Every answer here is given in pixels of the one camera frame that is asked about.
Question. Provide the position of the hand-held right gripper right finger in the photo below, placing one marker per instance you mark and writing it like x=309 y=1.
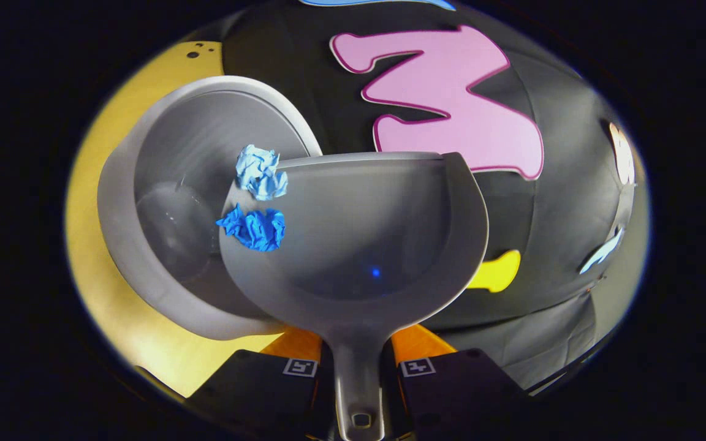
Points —
x=457 y=386

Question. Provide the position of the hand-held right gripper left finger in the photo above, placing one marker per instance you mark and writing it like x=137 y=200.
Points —
x=255 y=386

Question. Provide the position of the dark blue paper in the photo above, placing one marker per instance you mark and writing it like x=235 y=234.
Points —
x=255 y=229

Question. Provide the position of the grey dustpan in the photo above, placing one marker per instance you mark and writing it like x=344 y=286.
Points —
x=377 y=233

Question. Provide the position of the light blue paper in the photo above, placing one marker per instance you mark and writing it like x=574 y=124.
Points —
x=261 y=174

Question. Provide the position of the grey ribbed garbage bin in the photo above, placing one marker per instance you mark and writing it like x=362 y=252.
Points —
x=206 y=122

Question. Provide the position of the black backdrop cloth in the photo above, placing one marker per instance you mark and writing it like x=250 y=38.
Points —
x=561 y=184

